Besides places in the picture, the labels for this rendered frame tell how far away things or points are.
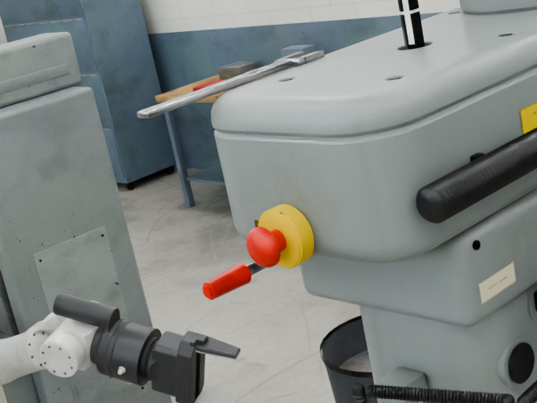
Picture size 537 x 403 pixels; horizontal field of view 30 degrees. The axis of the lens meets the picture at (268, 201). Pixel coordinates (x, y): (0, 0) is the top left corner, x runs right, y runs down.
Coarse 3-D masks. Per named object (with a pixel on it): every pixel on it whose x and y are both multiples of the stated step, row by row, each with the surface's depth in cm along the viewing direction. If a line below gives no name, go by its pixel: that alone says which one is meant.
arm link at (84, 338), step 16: (64, 304) 150; (80, 304) 149; (96, 304) 149; (64, 320) 154; (80, 320) 149; (96, 320) 148; (112, 320) 148; (64, 336) 148; (80, 336) 148; (96, 336) 149; (112, 336) 148; (48, 352) 148; (64, 352) 147; (80, 352) 148; (96, 352) 148; (112, 352) 147; (48, 368) 150; (64, 368) 149; (80, 368) 151
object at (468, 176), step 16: (512, 144) 94; (528, 144) 94; (480, 160) 91; (496, 160) 91; (512, 160) 92; (528, 160) 93; (448, 176) 88; (464, 176) 88; (480, 176) 89; (496, 176) 90; (512, 176) 92; (432, 192) 86; (448, 192) 86; (464, 192) 87; (480, 192) 88; (432, 208) 86; (448, 208) 86; (464, 208) 88
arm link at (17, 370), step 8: (16, 336) 159; (0, 344) 159; (8, 344) 158; (16, 344) 156; (0, 352) 158; (8, 352) 157; (16, 352) 156; (0, 360) 158; (8, 360) 157; (16, 360) 156; (0, 368) 158; (8, 368) 157; (16, 368) 157; (24, 368) 156; (0, 376) 159; (8, 376) 159; (16, 376) 159; (0, 384) 161
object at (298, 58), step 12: (276, 60) 111; (288, 60) 110; (300, 60) 109; (312, 60) 110; (252, 72) 107; (264, 72) 107; (216, 84) 104; (228, 84) 103; (240, 84) 104; (180, 96) 101; (192, 96) 100; (204, 96) 101; (156, 108) 98; (168, 108) 98
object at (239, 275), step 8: (240, 264) 106; (256, 264) 107; (224, 272) 104; (232, 272) 104; (240, 272) 105; (248, 272) 105; (256, 272) 107; (216, 280) 103; (224, 280) 103; (232, 280) 104; (240, 280) 104; (248, 280) 105; (208, 288) 103; (216, 288) 103; (224, 288) 103; (232, 288) 104; (208, 296) 103; (216, 296) 103
